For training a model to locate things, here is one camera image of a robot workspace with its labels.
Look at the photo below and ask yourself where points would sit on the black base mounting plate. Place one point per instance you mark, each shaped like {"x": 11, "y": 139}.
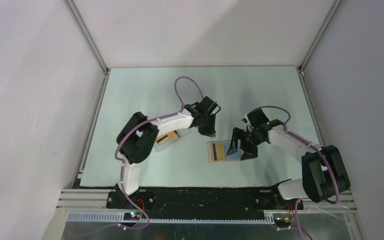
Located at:
{"x": 210, "y": 203}

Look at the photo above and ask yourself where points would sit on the grey slotted cable duct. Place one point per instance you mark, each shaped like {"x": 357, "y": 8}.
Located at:
{"x": 123, "y": 217}

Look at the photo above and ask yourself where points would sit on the right aluminium frame post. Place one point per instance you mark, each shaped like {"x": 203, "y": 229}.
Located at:
{"x": 335, "y": 6}

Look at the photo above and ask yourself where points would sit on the beige leather card holder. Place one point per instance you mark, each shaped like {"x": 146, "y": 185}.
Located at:
{"x": 227, "y": 145}

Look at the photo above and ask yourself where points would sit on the aluminium frame post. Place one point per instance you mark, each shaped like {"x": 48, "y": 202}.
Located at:
{"x": 335, "y": 6}
{"x": 86, "y": 34}

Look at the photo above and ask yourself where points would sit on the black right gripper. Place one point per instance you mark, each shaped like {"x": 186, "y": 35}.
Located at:
{"x": 249, "y": 152}

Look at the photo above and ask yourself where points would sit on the left aluminium frame post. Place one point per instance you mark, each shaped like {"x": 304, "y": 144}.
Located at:
{"x": 86, "y": 34}

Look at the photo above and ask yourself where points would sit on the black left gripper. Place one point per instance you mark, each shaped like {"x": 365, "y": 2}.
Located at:
{"x": 209, "y": 131}

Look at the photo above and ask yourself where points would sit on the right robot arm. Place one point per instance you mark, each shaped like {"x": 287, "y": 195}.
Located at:
{"x": 323, "y": 173}

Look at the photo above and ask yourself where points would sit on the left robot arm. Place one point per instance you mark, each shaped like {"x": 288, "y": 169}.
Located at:
{"x": 138, "y": 137}

